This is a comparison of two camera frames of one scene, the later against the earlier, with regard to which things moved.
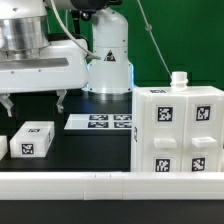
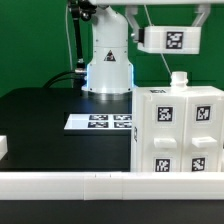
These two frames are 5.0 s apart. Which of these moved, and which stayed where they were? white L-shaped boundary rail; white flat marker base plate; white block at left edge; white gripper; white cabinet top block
Moved: white cabinet top block; white gripper
Stayed: white L-shaped boundary rail; white flat marker base plate; white block at left edge
